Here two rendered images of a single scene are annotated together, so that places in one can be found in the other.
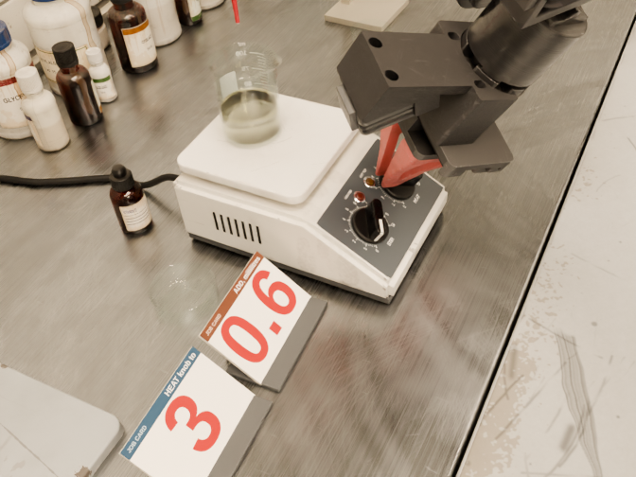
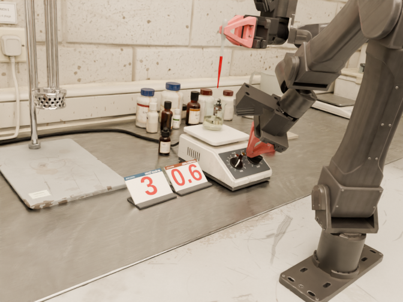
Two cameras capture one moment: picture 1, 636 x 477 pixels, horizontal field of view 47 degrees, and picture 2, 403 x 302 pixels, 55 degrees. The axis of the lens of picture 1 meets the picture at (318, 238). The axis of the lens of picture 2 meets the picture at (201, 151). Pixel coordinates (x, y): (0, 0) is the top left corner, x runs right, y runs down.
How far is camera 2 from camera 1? 0.41 m
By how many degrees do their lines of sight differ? 28
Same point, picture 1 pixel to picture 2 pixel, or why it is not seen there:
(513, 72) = (288, 108)
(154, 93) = not seen: hidden behind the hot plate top
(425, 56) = (262, 96)
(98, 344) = (133, 170)
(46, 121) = (152, 121)
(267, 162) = (211, 134)
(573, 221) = not seen: hidden behind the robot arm
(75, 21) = (176, 99)
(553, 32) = (300, 95)
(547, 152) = not seen: hidden behind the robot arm
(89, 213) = (150, 147)
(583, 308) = (302, 214)
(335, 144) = (235, 137)
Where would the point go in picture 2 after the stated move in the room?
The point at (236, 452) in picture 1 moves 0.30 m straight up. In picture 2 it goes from (157, 200) to (168, 41)
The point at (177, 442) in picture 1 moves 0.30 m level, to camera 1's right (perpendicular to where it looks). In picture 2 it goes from (141, 186) to (295, 226)
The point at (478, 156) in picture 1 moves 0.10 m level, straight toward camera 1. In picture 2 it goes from (274, 139) to (251, 151)
